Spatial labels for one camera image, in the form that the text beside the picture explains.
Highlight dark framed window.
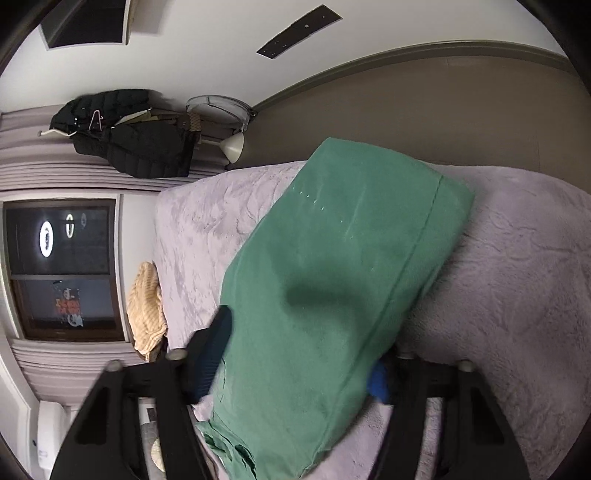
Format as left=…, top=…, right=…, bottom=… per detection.
left=2, top=198, right=127, bottom=342

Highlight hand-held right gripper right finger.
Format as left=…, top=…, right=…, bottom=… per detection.
left=368, top=350, right=532, bottom=480

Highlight white cone lamp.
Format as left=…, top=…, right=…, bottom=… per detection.
left=203, top=131, right=245, bottom=163

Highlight brown padded headboard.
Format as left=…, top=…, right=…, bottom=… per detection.
left=240, top=39, right=574, bottom=175

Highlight black ceiling strip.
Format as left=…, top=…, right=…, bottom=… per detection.
left=256, top=4, right=343, bottom=59

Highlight lilac fluffy blanket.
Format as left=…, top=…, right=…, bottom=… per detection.
left=152, top=161, right=591, bottom=480

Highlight brown patterned bag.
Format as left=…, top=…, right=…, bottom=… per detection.
left=178, top=113, right=204, bottom=145

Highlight lilac pleated curtain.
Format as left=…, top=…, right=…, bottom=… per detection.
left=11, top=340, right=139, bottom=408
left=0, top=111, right=232, bottom=191

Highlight yellow knitted cloth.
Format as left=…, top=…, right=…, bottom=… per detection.
left=127, top=261, right=168, bottom=363

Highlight dark framed ceiling panel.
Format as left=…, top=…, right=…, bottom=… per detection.
left=39, top=0, right=131, bottom=49

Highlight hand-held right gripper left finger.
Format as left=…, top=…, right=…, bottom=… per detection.
left=50, top=305, right=234, bottom=480

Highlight black puffer jacket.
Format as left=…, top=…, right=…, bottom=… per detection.
left=50, top=89, right=195, bottom=178

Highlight green pants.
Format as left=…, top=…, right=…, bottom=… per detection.
left=196, top=137, right=476, bottom=480

